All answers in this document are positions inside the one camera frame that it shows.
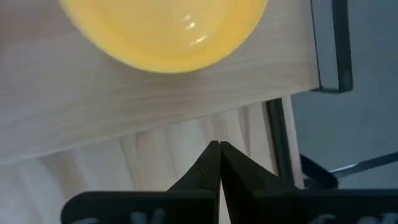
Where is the yellow plastic bowl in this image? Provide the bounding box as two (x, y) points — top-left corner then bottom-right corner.
(58, 0), (269, 75)

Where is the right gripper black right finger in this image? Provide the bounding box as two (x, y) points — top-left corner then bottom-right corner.
(221, 141), (398, 224)

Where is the black aluminium table frame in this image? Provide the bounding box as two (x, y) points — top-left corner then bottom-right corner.
(265, 97), (398, 190)

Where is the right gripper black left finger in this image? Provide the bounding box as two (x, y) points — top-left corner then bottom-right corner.
(61, 140), (221, 224)

